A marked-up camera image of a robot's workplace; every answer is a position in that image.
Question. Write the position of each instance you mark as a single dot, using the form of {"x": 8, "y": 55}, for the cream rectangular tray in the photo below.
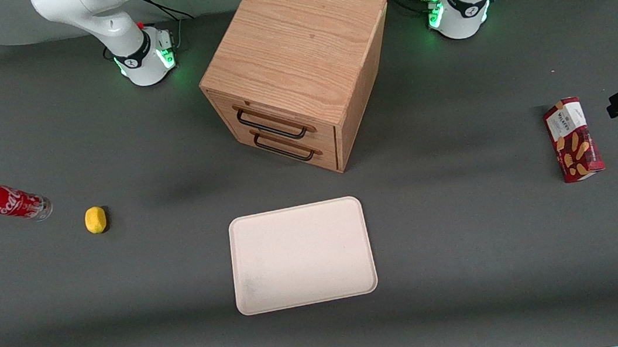
{"x": 301, "y": 255}

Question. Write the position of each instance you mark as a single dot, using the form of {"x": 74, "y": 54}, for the red coke bottle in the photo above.
{"x": 9, "y": 202}

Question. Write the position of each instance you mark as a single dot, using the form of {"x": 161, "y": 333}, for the yellow lemon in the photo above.
{"x": 95, "y": 220}

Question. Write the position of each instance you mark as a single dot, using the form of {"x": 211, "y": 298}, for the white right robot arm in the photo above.
{"x": 113, "y": 20}

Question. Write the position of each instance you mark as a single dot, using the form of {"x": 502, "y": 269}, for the red tartan shortbread box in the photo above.
{"x": 574, "y": 141}

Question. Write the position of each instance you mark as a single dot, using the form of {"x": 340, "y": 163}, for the wooden drawer cabinet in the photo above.
{"x": 292, "y": 40}

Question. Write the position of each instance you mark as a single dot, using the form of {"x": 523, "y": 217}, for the wooden drawer front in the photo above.
{"x": 307, "y": 157}
{"x": 278, "y": 115}

